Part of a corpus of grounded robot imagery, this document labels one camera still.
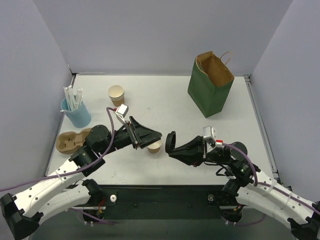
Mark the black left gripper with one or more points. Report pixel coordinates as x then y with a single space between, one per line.
133 135

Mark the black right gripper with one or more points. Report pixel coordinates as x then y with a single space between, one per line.
203 151

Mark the brown paper coffee cup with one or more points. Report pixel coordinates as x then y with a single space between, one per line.
155 147

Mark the black plastic cup lid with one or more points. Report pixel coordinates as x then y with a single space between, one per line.
170 143

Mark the green paper bag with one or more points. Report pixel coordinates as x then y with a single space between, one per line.
210 83

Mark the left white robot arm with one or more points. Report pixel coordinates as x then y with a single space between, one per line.
69 185

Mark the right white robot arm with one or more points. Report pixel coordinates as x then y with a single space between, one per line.
249 185

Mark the stack of brown paper cups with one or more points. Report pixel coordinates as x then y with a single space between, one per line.
117 95

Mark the light blue straw holder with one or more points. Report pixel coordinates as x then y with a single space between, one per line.
80 117

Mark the brown pulp cup carrier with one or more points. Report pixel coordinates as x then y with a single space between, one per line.
70 142

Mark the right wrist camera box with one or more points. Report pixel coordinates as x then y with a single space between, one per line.
209 135

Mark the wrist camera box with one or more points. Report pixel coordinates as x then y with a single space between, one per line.
209 135
121 113

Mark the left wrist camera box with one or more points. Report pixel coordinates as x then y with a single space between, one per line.
121 113

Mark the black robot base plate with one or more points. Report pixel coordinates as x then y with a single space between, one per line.
162 202

